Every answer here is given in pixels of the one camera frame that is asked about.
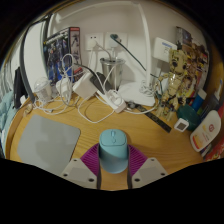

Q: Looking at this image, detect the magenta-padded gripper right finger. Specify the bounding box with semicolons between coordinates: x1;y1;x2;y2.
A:
126;143;169;190

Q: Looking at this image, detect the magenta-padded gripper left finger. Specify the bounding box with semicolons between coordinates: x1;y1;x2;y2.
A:
60;143;103;190

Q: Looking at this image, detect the light blue computer mouse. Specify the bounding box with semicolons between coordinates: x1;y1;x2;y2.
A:
98;128;130;174

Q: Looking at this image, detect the grey mouse pad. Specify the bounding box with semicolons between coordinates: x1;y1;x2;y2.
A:
16;114;82;177

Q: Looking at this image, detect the black ruler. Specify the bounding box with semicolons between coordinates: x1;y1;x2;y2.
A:
128;101;173;134

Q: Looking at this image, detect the small white square clock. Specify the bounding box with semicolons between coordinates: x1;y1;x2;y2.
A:
173;117;190;133

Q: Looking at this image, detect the white power strip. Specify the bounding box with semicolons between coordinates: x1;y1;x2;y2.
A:
96;89;128;114

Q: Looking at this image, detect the dark green round container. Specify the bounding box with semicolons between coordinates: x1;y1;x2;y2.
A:
176;104;202;131

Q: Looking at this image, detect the white red-capped lotion bottle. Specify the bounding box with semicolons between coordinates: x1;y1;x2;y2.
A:
189;109;223;153

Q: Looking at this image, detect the large white power adapter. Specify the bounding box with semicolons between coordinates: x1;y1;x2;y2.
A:
72;73;98;99

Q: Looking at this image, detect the small white charger cube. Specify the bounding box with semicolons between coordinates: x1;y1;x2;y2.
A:
55;78;73;98

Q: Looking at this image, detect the small clear plastic bag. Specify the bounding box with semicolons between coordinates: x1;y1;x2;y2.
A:
23;103;34;118

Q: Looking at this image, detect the black power adapter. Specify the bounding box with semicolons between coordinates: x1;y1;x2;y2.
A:
89;71;113;94

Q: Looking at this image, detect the clear domed plastic cup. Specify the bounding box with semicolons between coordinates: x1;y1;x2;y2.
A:
33;76;54;103

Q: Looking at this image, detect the blue white tube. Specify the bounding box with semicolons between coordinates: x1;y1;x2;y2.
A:
192;88;208;112

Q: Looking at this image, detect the metal cup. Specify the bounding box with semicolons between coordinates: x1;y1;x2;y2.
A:
99;57;127;91

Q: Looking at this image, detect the brown brick tree figure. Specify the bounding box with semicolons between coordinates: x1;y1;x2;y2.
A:
155;49;198;122

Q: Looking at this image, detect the teal cloth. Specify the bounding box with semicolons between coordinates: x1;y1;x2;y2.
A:
0;91;18;143

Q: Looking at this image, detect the robot model kit box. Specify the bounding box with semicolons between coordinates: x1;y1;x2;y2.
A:
43;26;83;84

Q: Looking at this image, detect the white charging cable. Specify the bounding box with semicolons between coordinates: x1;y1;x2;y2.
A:
31;53;158;124

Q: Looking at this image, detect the black power cable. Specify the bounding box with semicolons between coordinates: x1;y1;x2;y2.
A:
109;33;159;78

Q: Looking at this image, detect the white wall box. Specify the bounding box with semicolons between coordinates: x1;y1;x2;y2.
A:
153;37;178;63

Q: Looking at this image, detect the grey metal frame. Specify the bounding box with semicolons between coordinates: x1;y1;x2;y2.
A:
19;13;56;103

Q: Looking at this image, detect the white wall socket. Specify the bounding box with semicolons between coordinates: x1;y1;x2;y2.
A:
84;32;105;51
105;31;129;49

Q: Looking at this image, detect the wall picture collage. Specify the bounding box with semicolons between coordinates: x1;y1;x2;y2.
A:
175;26;211;98

